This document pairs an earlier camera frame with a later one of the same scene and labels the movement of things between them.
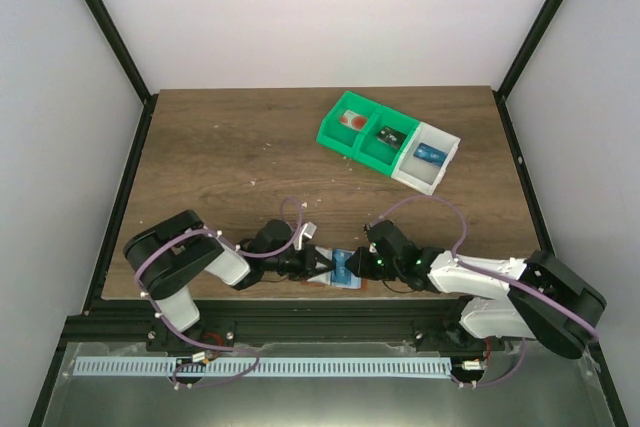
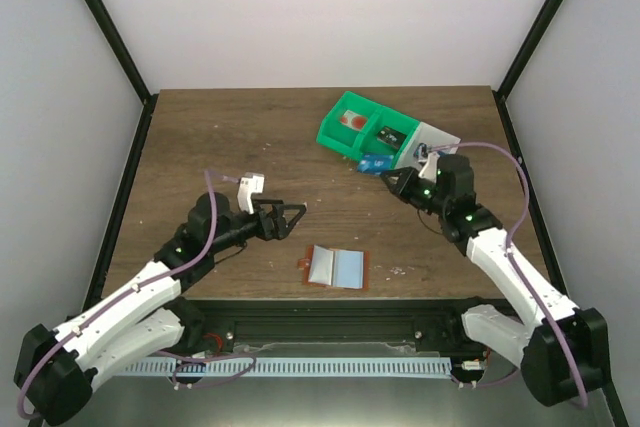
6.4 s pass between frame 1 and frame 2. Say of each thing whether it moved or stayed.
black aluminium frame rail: stayed
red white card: stayed
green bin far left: stayed
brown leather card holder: stayed
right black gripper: moved
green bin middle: stayed
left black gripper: moved
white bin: stayed
